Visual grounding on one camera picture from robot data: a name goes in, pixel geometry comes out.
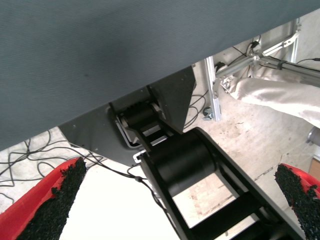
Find small caster wheel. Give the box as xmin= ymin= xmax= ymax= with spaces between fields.
xmin=202 ymin=106 xmax=214 ymax=121

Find dark grey table cloth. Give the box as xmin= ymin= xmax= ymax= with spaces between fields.
xmin=0 ymin=0 xmax=320 ymax=152

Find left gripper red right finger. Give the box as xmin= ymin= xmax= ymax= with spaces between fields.
xmin=274 ymin=163 xmax=320 ymax=240

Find grey metal tube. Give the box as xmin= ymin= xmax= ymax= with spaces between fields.
xmin=252 ymin=54 xmax=320 ymax=78

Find white fabric cover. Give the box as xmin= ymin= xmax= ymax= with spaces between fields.
xmin=226 ymin=76 xmax=320 ymax=128

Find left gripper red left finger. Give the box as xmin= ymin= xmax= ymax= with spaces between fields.
xmin=0 ymin=157 xmax=88 ymax=240

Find black jointed frame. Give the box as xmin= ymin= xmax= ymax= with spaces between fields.
xmin=117 ymin=102 xmax=307 ymax=240

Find grey metal cylinder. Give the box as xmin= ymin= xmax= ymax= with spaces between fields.
xmin=306 ymin=126 xmax=320 ymax=145

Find aluminium frame with legs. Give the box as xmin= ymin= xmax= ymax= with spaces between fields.
xmin=216 ymin=17 xmax=302 ymax=78

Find brown wooden box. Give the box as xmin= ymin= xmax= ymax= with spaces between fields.
xmin=308 ymin=158 xmax=320 ymax=173

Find dark grey metal panel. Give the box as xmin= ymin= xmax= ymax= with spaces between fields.
xmin=58 ymin=65 xmax=197 ymax=168

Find black cable with plug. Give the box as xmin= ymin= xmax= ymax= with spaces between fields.
xmin=246 ymin=34 xmax=262 ymax=55

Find thin black floor cable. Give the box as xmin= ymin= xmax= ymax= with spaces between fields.
xmin=0 ymin=129 xmax=106 ymax=208
xmin=183 ymin=89 xmax=210 ymax=127

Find black cable with knot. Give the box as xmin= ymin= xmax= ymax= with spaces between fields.
xmin=84 ymin=152 xmax=171 ymax=221

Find upright aluminium profile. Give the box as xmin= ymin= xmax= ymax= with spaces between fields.
xmin=204 ymin=56 xmax=222 ymax=122

